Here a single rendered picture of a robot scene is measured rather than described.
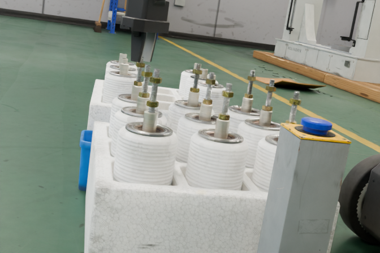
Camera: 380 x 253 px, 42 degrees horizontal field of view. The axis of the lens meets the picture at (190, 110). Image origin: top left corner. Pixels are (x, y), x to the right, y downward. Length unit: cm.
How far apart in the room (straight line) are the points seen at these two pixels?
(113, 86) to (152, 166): 57
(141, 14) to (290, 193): 47
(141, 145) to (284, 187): 22
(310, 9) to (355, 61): 143
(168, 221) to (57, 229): 31
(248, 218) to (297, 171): 18
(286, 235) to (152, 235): 21
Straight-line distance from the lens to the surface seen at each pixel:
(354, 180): 114
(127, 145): 77
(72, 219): 106
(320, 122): 66
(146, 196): 75
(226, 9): 742
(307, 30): 532
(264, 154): 84
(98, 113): 128
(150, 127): 79
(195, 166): 80
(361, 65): 415
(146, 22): 96
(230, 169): 79
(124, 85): 130
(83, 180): 119
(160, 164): 77
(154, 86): 78
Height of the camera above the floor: 45
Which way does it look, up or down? 11 degrees down
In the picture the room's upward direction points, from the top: 8 degrees clockwise
